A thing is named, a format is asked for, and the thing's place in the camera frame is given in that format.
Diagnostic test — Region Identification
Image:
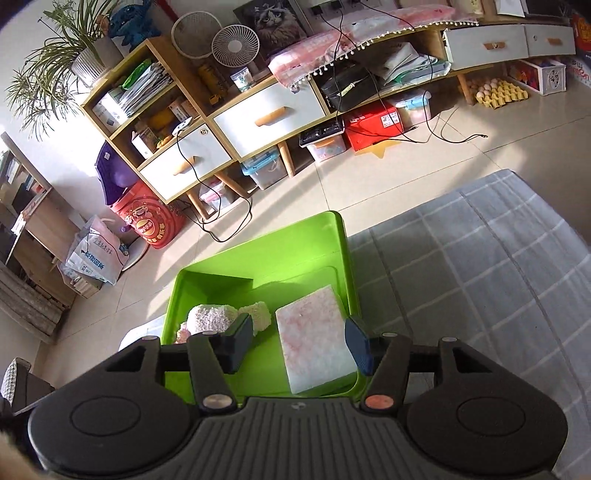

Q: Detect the potted green plant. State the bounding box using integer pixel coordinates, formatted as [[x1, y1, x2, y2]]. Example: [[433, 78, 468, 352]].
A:
[[6, 1, 119, 140]]

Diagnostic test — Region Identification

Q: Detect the white fan grille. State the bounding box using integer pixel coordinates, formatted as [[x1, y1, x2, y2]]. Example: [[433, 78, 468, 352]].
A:
[[171, 11, 222, 60]]

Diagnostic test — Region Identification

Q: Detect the green plastic bin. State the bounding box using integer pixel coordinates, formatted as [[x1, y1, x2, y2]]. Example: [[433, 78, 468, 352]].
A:
[[160, 211, 368, 403]]

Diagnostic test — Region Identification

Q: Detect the long wooden tv bench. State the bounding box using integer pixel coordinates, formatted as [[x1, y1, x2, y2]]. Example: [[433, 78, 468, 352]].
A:
[[212, 5, 576, 161]]

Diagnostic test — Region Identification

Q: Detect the yellow egg tray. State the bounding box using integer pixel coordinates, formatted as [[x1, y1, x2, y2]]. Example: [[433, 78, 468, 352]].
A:
[[467, 78, 530, 109]]

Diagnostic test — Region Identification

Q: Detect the black bag on shelf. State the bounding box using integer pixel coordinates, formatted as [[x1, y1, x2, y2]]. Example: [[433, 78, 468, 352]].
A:
[[320, 64, 383, 112]]

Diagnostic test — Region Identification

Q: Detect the clear storage box pink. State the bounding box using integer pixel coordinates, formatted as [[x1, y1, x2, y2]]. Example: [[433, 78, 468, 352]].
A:
[[305, 134, 348, 163]]

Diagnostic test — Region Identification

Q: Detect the blue lid storage box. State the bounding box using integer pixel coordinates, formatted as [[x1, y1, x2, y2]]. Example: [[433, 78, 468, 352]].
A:
[[240, 146, 287, 190]]

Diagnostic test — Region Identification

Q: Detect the pink lace cloth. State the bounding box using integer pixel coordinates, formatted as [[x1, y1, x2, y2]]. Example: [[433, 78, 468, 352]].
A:
[[269, 4, 479, 89]]

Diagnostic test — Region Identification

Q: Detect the grey checked bed sheet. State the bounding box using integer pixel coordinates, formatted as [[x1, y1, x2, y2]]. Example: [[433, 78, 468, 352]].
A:
[[348, 170, 590, 479]]

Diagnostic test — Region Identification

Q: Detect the blue stitch plush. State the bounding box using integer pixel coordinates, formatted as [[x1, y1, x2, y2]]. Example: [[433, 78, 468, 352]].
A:
[[108, 0, 161, 50]]

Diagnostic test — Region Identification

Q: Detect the white decorated box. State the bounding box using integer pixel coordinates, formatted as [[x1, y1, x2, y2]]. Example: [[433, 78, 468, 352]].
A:
[[507, 58, 567, 96]]

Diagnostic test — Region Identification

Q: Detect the wooden shelf cabinet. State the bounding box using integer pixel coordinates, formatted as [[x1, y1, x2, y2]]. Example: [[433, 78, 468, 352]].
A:
[[81, 36, 249, 214]]

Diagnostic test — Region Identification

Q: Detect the white paper bag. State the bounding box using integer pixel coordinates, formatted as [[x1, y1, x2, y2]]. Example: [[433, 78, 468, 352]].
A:
[[65, 216, 129, 285]]

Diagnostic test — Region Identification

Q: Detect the wooden desk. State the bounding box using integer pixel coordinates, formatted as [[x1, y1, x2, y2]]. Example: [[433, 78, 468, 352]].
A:
[[1, 133, 78, 309]]

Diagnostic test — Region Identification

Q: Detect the cream fluffy sponge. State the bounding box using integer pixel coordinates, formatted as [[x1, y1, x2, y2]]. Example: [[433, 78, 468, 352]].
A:
[[238, 301, 271, 336]]

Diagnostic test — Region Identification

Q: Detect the white desk fan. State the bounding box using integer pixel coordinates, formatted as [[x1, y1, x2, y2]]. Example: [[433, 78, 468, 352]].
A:
[[211, 24, 260, 69]]

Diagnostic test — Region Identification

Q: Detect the red cardboard box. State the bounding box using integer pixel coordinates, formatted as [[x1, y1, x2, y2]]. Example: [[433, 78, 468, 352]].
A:
[[345, 102, 405, 152]]

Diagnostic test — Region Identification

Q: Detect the pink white sponge block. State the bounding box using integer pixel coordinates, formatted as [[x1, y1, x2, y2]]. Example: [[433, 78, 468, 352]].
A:
[[276, 285, 358, 396]]

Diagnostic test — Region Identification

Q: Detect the cat picture frame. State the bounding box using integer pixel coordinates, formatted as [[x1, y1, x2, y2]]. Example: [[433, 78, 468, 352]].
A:
[[233, 0, 308, 60]]

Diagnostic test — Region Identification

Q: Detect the black power cable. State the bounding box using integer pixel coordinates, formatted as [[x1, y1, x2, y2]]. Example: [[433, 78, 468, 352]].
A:
[[174, 124, 254, 244]]

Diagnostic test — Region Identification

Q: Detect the red printed bucket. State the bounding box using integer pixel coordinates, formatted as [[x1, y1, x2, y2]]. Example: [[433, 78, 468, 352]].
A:
[[110, 180, 185, 249]]

